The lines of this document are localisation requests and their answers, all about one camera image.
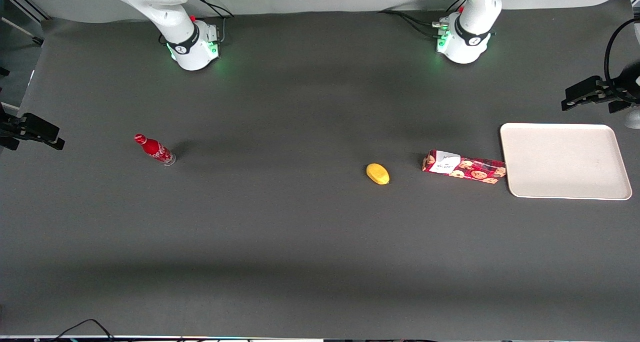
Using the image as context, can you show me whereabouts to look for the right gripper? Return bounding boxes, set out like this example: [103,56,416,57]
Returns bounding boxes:
[0,112,66,151]

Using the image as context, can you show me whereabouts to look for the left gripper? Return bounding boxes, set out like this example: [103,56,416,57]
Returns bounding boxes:
[560,62,640,130]

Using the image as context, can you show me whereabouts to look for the red cookie box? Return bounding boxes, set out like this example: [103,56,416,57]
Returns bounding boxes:
[421,149,507,185]

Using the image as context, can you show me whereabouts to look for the white rectangular tray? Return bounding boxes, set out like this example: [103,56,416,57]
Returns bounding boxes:
[499,123,633,201]

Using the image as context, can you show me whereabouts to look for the red cola bottle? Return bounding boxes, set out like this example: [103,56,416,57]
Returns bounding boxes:
[133,133,177,167]

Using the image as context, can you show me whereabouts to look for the yellow lemon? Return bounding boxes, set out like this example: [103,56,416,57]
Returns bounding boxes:
[365,163,391,186]

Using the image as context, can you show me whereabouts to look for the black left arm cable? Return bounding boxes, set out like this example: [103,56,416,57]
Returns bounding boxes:
[603,17,640,85]

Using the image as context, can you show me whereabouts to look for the aluminium frame rail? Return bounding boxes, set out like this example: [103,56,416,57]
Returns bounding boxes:
[0,0,52,47]

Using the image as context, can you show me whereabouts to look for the black left base cables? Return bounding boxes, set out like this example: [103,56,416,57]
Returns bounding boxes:
[377,0,469,40]

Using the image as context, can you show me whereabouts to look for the black base cables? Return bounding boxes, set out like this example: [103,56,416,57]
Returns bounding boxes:
[159,0,236,46]
[377,0,469,40]

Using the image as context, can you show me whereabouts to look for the black table edge cable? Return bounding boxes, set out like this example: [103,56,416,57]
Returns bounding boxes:
[47,318,117,342]

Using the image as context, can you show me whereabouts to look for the black right base cables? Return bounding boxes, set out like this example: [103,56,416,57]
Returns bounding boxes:
[159,0,236,46]

